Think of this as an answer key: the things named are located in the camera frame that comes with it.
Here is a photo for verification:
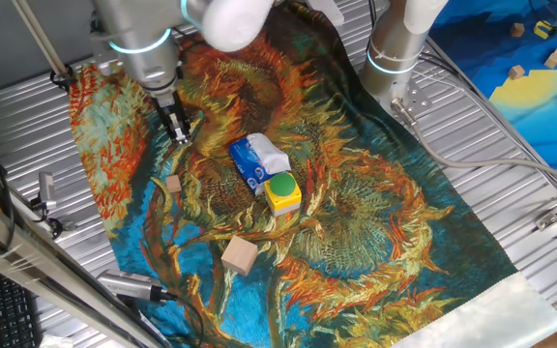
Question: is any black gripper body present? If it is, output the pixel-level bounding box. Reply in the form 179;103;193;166
154;94;189;126

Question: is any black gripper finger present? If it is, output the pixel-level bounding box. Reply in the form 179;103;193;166
165;117;183;146
179;115;193;145

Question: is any small wooden block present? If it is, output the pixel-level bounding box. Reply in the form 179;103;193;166
164;174;184;194

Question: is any large wooden block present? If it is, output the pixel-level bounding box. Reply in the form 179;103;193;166
220;235;259;277

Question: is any long wooden block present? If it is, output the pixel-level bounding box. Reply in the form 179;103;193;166
542;43;557;70

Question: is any blue white tissue pack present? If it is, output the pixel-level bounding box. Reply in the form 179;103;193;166
228;131;293;196

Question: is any yellow box green button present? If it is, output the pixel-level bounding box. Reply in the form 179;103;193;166
263;172;304;218

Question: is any thin metal rod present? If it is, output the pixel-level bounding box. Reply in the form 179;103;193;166
11;0;74;91

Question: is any sunflower painting cloth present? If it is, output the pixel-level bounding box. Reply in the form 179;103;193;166
68;0;557;348

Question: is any silver base mounting plate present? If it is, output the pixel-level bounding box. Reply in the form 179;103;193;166
388;76;433;117

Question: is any white crumpled cloth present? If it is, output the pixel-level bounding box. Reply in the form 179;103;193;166
39;333;75;348

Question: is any black keyboard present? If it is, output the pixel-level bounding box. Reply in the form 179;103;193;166
0;263;44;348

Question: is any blue yellow painting cloth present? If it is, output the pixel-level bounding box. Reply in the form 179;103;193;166
425;0;557;170

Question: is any black clamp bracket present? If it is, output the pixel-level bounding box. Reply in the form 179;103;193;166
29;171;76;238

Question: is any silver camera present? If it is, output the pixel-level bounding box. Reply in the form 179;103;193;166
96;268;166;304

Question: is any aluminium frame bar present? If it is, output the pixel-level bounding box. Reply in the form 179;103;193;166
0;181;168;348

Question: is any thin black camera cable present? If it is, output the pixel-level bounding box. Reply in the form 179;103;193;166
160;289;206;348

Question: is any gray cable with metal connector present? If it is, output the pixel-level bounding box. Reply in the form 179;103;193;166
390;98;557;192

